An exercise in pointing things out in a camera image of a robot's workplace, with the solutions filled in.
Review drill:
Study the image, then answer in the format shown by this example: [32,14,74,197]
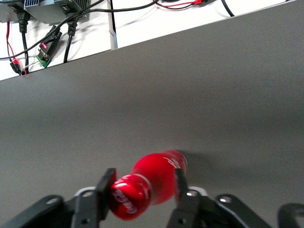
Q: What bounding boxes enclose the long black cable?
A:
[0,0,160,60]

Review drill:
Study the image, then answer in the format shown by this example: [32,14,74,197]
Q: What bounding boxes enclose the white frame post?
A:
[107,0,119,50]

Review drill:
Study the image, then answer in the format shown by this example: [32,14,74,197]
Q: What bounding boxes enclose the thick black curved cable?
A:
[220,0,236,18]

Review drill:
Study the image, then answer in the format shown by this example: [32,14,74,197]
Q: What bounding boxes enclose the black adapter green terminal block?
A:
[36,24,63,69]

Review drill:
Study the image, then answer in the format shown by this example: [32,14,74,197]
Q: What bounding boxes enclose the thin red wire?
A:
[5,21,16,60]

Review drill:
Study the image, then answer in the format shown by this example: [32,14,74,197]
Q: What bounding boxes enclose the red wire with clip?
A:
[155,0,209,10]

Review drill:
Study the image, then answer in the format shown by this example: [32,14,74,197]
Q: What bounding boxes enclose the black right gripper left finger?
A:
[70,168,118,228]

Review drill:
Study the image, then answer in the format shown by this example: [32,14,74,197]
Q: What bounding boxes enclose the black power plug cable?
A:
[58,4,79,64]
[8,3,31,73]

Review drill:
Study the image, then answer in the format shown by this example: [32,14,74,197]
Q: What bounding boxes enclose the grey power supply box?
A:
[0,0,33,24]
[23,0,92,25]

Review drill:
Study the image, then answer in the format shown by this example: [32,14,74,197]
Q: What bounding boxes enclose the red and black connectors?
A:
[9,57,28,77]

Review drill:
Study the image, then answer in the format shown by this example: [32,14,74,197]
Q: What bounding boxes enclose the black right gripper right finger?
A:
[165,168,208,228]

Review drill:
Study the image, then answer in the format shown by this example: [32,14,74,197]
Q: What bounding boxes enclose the red coke bottle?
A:
[108,149,189,222]

